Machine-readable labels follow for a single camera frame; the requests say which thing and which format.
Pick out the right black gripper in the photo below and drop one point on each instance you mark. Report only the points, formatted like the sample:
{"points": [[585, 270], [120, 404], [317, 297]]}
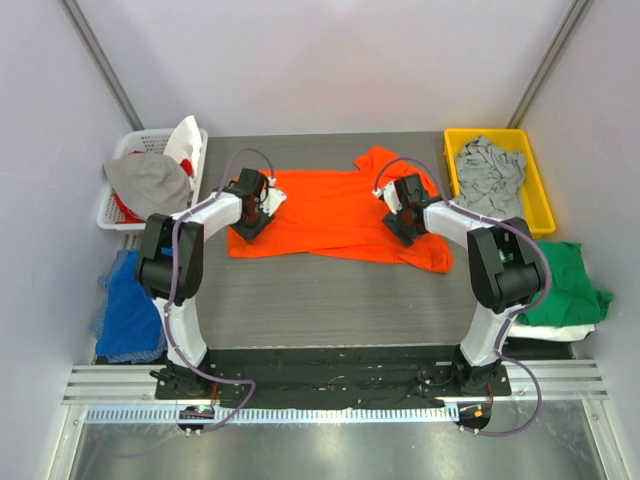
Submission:
{"points": [[400, 230]]}

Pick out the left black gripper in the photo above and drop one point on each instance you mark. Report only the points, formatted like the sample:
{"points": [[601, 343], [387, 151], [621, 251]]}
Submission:
{"points": [[255, 228]]}

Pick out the orange t shirt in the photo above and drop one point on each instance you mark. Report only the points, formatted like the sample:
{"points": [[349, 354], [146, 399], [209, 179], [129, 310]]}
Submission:
{"points": [[334, 213]]}

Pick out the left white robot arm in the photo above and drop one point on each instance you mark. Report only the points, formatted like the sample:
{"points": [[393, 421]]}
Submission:
{"points": [[170, 268]]}

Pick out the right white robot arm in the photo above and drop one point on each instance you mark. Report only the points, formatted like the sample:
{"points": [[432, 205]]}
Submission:
{"points": [[506, 268]]}

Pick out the grey shirt in yellow bin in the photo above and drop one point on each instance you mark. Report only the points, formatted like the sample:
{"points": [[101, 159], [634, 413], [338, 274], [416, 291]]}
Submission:
{"points": [[490, 179]]}

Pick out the white cloth in basket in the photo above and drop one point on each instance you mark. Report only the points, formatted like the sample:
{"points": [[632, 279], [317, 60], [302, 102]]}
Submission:
{"points": [[186, 142]]}

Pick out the beige grey shirt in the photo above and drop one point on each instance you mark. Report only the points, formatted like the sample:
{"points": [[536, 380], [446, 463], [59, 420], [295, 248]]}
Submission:
{"points": [[149, 183]]}

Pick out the red cloth in basket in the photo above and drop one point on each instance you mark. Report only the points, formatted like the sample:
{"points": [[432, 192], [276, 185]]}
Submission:
{"points": [[129, 216]]}

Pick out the yellow plastic bin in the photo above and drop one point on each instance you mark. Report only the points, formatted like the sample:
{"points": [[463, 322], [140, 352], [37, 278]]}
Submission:
{"points": [[536, 207]]}

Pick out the white folded t shirt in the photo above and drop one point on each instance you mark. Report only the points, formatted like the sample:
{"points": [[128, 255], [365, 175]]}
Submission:
{"points": [[550, 333]]}

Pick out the green folded t shirt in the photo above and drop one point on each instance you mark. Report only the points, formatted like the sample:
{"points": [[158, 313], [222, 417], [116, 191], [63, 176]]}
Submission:
{"points": [[572, 299]]}

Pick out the blue white checkered cloth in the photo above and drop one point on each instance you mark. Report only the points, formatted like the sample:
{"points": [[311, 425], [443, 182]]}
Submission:
{"points": [[102, 320]]}

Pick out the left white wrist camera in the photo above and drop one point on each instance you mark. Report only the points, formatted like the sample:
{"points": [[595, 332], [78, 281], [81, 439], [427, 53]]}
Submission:
{"points": [[271, 198]]}

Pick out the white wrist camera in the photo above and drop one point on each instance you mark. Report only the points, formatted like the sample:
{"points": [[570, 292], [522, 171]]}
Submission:
{"points": [[271, 198], [389, 195]]}

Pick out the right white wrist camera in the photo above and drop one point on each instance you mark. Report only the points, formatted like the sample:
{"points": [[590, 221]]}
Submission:
{"points": [[389, 195]]}

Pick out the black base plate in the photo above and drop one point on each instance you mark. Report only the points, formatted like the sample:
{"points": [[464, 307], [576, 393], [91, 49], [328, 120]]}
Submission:
{"points": [[378, 377]]}

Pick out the aluminium rail frame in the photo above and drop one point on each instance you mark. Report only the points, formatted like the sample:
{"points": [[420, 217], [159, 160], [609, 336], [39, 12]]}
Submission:
{"points": [[556, 424]]}

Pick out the slotted cable duct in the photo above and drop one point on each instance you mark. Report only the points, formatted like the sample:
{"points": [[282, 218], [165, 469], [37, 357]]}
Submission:
{"points": [[189, 414]]}

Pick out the right corner metal post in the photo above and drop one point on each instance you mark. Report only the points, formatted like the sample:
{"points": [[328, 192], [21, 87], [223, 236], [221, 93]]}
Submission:
{"points": [[577, 11]]}

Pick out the corner metal post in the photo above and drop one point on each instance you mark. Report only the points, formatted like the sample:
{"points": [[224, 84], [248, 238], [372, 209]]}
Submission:
{"points": [[92, 45], [577, 11]]}

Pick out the left corner metal post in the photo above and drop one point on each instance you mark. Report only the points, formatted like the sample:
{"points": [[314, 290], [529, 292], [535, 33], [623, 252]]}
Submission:
{"points": [[92, 45]]}

